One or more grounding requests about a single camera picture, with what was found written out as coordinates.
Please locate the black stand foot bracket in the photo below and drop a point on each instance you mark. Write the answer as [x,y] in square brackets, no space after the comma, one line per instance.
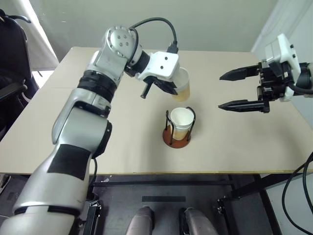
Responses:
[222,215]
[91,216]

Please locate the black office chair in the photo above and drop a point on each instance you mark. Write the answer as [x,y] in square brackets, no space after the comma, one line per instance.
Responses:
[12,61]

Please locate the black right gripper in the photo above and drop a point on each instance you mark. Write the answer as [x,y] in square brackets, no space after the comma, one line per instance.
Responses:
[271,83]

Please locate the black floor strip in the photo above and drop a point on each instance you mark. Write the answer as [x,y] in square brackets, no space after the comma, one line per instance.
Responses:
[163,198]

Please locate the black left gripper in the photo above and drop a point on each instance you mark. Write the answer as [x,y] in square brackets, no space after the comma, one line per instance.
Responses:
[159,82]

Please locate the grey rounded robot leg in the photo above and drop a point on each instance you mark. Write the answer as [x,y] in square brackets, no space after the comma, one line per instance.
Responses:
[143,222]
[198,222]

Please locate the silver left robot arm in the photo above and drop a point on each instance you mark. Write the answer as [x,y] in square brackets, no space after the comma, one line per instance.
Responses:
[78,127]

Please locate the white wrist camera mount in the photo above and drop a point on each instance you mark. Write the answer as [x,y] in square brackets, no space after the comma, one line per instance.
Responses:
[162,63]
[286,51]

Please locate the black metal table frame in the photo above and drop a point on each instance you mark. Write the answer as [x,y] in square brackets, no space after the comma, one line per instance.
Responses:
[159,183]

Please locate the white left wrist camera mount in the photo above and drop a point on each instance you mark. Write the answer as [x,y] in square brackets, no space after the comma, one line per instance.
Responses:
[162,63]

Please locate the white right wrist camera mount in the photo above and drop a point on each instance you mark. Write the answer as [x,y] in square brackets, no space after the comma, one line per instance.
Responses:
[286,51]

